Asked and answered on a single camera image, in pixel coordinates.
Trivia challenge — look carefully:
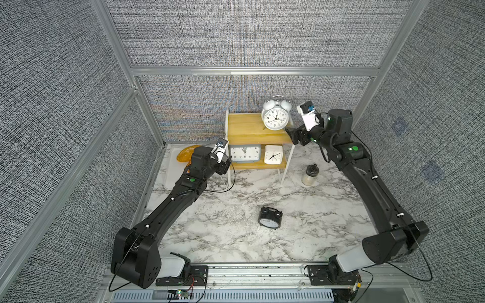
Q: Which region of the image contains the white twin-bell alarm clock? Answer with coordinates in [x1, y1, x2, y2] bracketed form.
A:
[261, 95, 293, 131]

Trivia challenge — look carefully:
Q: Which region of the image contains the grey square alarm clock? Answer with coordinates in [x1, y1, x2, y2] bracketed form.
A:
[229, 145, 261, 163]

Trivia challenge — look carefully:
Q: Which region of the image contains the small white square alarm clock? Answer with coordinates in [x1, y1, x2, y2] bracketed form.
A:
[263, 145, 284, 165]

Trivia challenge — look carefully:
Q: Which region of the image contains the black twin-bell alarm clock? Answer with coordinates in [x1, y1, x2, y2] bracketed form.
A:
[258, 207, 283, 229]

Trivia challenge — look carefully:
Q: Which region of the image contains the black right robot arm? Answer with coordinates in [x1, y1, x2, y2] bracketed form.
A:
[286, 102, 429, 275]

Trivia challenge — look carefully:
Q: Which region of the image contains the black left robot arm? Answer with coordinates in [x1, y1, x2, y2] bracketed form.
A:
[111, 139, 231, 289]

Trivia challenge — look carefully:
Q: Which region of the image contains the oval brown bread loaf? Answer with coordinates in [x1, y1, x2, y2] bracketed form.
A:
[176, 145, 200, 164]

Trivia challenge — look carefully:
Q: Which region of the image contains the glass jar with black lid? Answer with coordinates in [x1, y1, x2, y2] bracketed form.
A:
[301, 164, 320, 186]

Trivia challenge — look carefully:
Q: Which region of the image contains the white rectangular tray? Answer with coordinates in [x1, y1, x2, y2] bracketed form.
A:
[164, 147, 189, 190]

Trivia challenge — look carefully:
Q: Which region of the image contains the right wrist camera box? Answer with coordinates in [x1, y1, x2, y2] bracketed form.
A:
[296, 101, 321, 131]

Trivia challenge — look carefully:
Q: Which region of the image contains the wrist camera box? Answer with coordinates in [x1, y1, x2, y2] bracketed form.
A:
[296, 101, 321, 131]
[210, 138, 229, 164]

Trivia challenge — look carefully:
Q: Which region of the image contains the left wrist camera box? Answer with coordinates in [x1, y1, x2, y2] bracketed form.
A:
[210, 138, 229, 164]

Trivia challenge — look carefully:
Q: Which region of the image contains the wooden two-tier white-frame shelf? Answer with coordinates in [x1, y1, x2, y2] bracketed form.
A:
[225, 111, 295, 185]

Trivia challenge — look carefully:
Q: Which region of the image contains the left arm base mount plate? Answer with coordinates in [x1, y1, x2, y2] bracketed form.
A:
[155, 265, 209, 287]

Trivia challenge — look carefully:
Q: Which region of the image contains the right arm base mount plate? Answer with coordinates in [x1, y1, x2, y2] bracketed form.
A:
[303, 264, 361, 287]

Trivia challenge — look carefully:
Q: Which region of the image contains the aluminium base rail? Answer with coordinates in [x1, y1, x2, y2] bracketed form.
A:
[94, 262, 425, 302]

